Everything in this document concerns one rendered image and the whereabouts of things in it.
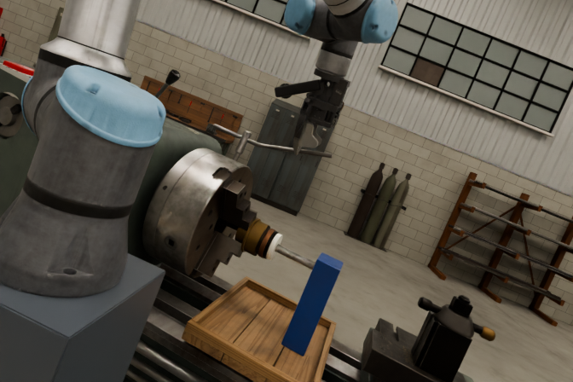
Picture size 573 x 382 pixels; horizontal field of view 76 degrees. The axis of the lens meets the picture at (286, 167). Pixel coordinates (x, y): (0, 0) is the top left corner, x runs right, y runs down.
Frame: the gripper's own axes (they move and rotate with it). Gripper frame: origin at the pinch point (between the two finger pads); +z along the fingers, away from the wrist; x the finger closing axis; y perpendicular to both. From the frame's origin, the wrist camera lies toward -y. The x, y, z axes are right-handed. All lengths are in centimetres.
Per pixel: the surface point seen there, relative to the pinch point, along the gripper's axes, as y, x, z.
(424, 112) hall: 60, 710, 35
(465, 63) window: 95, 744, -79
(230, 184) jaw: -9.3, -11.5, 10.8
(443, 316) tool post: 43.4, -15.6, 15.8
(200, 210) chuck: -10.9, -20.2, 15.3
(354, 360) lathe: 34, -1, 48
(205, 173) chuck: -15.1, -14.2, 9.7
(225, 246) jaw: -5.9, -12.0, 26.7
